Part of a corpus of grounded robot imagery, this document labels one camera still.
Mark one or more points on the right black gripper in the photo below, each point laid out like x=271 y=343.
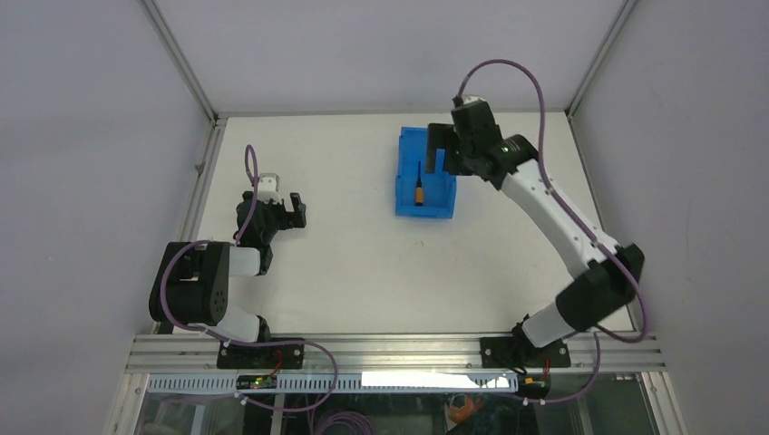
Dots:
x=443 y=135

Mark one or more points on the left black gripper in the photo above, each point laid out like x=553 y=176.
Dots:
x=288 y=219

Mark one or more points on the orange handled black screwdriver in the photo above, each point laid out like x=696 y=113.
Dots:
x=418 y=193

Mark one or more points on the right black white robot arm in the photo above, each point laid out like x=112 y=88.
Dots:
x=605 y=274

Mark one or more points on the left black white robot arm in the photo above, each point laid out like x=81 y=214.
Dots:
x=192 y=284

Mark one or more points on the blue plastic storage bin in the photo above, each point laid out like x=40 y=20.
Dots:
x=439 y=187

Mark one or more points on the small green lit circuit board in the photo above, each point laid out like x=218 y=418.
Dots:
x=252 y=382

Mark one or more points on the orange object under table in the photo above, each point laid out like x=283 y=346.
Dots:
x=460 y=407

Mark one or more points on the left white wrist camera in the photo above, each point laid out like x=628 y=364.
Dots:
x=268 y=188

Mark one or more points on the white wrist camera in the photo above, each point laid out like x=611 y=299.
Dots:
x=461 y=100
x=268 y=188

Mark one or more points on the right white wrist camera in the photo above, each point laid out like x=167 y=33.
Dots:
x=461 y=100

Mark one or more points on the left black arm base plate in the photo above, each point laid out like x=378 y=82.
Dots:
x=259 y=355

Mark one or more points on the white slotted cable duct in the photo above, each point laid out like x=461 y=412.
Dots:
x=364 y=382

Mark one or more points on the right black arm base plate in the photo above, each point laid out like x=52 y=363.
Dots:
x=511 y=352

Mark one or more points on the right aluminium frame post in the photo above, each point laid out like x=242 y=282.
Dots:
x=617 y=25

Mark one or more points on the aluminium frame post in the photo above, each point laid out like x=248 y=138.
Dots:
x=617 y=25
x=173 y=49

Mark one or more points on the left aluminium frame post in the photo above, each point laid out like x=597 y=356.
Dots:
x=173 y=49

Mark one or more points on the aluminium front frame rail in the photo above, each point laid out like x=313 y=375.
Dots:
x=403 y=352

